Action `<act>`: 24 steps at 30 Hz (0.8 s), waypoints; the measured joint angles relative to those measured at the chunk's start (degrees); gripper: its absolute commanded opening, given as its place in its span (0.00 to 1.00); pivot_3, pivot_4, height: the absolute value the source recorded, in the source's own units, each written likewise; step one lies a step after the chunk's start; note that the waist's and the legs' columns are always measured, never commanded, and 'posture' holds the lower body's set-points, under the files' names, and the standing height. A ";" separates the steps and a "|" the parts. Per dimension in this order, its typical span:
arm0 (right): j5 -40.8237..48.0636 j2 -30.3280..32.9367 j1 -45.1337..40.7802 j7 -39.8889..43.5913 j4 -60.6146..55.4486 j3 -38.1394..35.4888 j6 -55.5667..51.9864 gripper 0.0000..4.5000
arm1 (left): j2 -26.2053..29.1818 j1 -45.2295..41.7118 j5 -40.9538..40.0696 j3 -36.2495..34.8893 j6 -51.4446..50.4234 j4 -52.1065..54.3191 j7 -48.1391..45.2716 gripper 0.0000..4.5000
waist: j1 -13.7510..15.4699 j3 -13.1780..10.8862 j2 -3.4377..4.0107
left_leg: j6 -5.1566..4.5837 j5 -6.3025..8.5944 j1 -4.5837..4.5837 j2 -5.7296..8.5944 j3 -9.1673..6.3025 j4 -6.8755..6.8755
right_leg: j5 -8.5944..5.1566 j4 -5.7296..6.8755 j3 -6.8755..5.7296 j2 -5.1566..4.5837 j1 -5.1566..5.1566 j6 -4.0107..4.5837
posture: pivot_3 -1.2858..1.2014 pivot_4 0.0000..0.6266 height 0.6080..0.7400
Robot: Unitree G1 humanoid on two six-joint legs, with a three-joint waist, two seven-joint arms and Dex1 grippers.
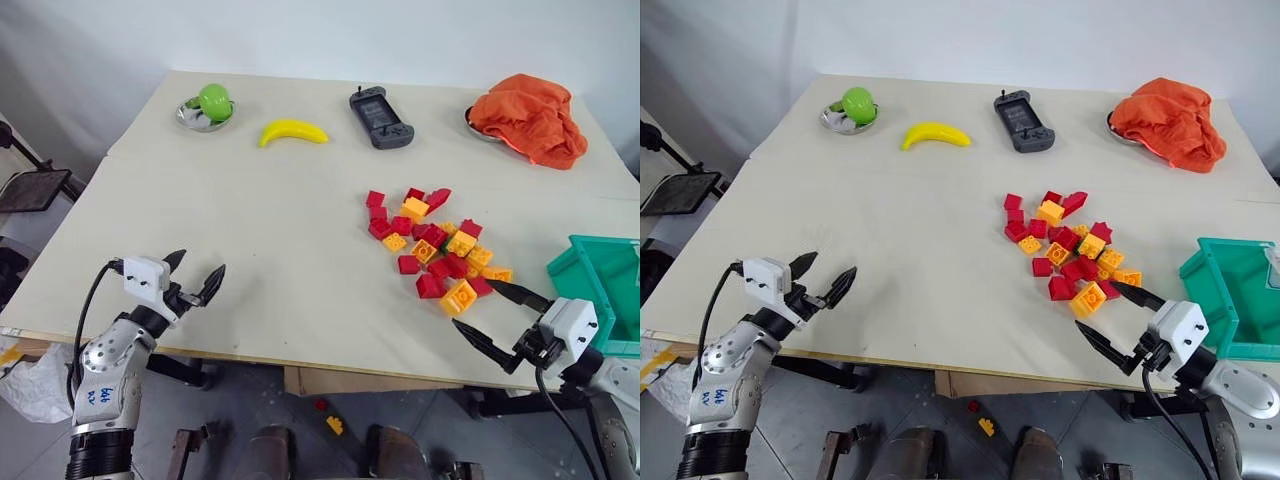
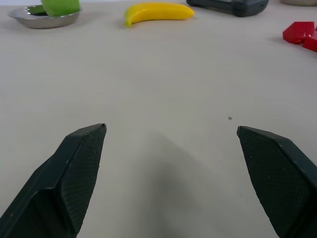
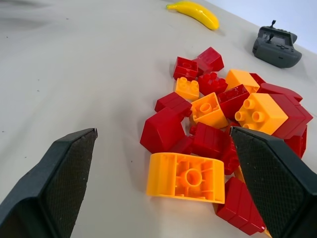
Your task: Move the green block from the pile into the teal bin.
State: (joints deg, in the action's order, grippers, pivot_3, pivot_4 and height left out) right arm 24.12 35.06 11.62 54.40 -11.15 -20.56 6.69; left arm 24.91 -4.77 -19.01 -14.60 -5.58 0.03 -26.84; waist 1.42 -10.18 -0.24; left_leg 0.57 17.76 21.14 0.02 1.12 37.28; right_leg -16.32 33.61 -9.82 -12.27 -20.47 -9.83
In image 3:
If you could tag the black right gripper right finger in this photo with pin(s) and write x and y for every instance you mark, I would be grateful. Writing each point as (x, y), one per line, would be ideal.
(277, 183)

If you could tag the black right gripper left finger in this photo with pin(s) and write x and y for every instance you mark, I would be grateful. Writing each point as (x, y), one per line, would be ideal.
(47, 183)

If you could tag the orange block with studs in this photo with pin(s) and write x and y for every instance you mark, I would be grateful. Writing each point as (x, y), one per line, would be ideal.
(263, 112)

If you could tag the large orange curved block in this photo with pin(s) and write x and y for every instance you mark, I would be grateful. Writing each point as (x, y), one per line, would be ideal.
(183, 178)

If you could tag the orange hollow block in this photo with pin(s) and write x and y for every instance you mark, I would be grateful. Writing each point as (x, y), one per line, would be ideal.
(209, 110)

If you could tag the red studded block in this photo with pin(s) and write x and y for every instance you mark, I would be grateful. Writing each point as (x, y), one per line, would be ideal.
(213, 83)

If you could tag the large red block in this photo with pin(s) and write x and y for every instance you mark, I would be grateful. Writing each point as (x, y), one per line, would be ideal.
(162, 130)

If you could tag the small orange studded block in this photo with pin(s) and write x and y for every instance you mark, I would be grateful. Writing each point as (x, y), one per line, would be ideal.
(187, 88)

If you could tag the dark grey remote controller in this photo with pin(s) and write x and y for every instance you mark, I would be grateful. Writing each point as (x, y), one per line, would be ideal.
(275, 48)

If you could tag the red hollow block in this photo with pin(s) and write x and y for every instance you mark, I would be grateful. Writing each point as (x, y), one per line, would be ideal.
(185, 68)

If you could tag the yellow plastic banana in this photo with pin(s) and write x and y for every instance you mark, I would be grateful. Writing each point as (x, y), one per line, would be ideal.
(198, 13)

